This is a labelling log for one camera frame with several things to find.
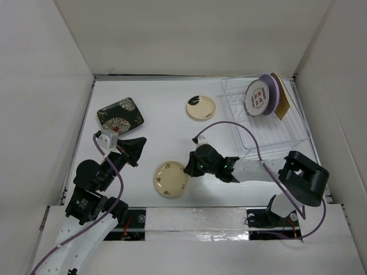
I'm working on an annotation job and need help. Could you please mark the white plate with red characters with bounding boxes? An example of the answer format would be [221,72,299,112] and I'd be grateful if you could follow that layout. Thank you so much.
[244,79,269,117]

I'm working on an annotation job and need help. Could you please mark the cream plate with black patch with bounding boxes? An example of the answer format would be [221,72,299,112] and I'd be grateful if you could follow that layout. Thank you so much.
[186,95,216,121]

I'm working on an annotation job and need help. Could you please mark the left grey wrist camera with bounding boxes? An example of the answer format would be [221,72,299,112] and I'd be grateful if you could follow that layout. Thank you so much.
[96,129,118,150]

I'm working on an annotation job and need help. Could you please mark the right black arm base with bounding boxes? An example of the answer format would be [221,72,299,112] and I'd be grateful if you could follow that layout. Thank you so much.
[244,208,302,241]

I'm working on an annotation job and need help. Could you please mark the lilac round plate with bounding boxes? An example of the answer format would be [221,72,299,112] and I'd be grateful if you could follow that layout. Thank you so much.
[260,74,280,115]

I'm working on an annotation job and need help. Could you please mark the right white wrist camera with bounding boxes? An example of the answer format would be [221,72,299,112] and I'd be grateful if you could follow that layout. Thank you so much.
[193,135,209,148]

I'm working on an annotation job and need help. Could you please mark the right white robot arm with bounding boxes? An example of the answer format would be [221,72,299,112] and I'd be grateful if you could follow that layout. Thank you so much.
[183,144,329,225]

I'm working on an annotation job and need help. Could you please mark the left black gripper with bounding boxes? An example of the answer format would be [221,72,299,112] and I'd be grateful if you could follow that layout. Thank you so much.
[99,136,147,190]

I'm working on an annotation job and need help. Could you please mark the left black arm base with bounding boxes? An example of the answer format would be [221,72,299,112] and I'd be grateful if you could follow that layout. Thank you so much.
[104,207,147,241]

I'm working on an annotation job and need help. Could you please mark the black floral rectangular plate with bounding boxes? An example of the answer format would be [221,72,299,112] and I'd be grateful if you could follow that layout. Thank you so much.
[97,97,145,135]

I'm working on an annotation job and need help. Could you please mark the cream plate with small flowers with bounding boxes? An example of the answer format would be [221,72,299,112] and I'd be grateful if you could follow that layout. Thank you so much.
[153,160,189,199]

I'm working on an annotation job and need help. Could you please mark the white wire dish rack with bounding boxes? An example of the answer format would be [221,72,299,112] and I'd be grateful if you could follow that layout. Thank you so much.
[221,75,312,157]

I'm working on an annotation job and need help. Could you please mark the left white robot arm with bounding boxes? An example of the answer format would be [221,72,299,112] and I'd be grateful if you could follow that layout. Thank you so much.
[31,131,147,274]

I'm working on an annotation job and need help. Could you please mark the woven bamboo tray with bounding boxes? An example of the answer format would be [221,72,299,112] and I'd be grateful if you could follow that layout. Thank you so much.
[271,72,290,120]

